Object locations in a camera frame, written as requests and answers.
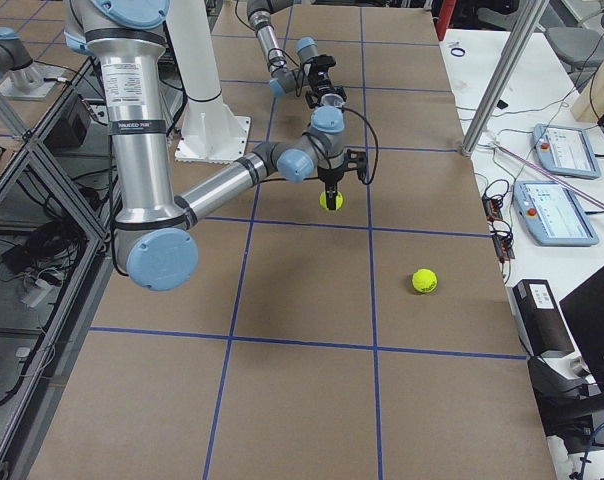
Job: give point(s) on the dark brown box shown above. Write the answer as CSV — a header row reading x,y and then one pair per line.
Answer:
x,y
544,328

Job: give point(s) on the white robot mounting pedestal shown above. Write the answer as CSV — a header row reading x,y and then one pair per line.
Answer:
x,y
210,132

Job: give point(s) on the far teach pendant tablet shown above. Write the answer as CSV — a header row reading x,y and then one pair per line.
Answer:
x,y
565,151

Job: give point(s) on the aluminium frame post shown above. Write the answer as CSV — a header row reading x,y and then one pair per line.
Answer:
x,y
510,55

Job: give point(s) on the tennis ball near edge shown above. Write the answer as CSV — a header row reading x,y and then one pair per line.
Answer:
x,y
424,281

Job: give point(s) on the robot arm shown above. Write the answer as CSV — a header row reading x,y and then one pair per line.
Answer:
x,y
162,197
284,79

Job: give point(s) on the black monitor screen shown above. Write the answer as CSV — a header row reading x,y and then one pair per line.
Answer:
x,y
583,310

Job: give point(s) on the tennis ball with Wilson 3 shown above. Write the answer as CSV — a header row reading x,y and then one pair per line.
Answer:
x,y
331,201

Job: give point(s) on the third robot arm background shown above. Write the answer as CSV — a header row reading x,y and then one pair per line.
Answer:
x,y
21,78

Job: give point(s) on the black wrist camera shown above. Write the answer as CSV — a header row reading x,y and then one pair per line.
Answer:
x,y
357,161
320,63

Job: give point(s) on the near teach pendant tablet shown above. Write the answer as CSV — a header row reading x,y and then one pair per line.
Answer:
x,y
552,215

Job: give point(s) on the blue tape roll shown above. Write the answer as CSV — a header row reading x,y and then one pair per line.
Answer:
x,y
457,51

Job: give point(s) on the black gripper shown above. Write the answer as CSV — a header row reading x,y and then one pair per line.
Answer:
x,y
323,86
330,176

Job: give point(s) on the teach pendant tablet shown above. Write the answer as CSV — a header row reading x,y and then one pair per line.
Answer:
x,y
552,215
565,151

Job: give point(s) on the orange circuit board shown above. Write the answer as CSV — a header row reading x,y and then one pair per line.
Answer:
x,y
499,229

